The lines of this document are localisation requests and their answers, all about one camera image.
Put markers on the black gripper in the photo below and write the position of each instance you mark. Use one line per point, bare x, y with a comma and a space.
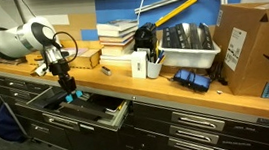
58, 67

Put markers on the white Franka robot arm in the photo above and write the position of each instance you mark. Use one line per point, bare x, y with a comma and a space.
13, 40

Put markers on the open grey metal drawer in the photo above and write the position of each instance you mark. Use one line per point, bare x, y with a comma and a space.
79, 119

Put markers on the black flat case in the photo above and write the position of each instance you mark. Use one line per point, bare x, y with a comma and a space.
51, 101

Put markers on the small white printed box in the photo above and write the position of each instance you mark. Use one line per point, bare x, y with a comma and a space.
41, 70

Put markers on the dark brown wooden strip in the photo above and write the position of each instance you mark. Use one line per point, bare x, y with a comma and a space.
83, 111

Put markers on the laser cut wooden box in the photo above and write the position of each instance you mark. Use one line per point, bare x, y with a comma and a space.
87, 58

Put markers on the small silver metal clip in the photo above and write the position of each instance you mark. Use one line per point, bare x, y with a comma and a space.
106, 70

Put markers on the shallow wooden tray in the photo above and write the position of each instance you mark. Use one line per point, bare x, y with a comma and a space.
34, 58

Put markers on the black tablet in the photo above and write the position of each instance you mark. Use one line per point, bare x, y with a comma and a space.
107, 102

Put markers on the white flat book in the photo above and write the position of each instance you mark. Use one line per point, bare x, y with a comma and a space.
114, 59

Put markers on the yellow pencil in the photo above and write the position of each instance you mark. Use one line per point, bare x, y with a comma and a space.
121, 105
156, 50

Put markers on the beige thick book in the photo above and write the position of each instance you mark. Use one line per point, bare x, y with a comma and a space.
115, 49

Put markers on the red brown book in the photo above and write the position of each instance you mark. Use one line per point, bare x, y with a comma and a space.
115, 39

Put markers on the stack of dark boards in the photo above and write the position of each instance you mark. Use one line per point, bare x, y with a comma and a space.
3, 59

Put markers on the thick white book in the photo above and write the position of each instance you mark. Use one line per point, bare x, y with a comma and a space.
116, 32

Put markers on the dark blue bag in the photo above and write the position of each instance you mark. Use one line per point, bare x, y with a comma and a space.
7, 124

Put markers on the tall white carton box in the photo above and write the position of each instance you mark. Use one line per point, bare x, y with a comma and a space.
139, 64

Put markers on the grey cover book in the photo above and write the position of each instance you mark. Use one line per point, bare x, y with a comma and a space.
118, 24

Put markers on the white pen cup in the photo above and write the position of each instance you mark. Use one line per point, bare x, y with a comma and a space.
153, 69

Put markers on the black bulky device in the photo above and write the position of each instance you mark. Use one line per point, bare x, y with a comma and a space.
144, 37

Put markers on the blue pen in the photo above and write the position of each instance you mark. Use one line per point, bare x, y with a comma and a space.
160, 55

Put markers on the black ribbed panel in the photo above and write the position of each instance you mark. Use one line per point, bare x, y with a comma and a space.
182, 35
194, 36
206, 36
167, 37

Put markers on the blue and black pouch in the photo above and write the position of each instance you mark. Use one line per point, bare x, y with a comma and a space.
192, 79

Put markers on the white plastic bin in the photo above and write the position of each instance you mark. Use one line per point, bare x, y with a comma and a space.
189, 56

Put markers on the long yellow bar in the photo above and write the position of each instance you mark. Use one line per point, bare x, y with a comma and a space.
176, 11

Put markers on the tiny white scrap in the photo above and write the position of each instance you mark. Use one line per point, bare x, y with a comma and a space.
219, 92

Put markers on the large brown cardboard box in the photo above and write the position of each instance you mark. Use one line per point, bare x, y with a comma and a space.
259, 48

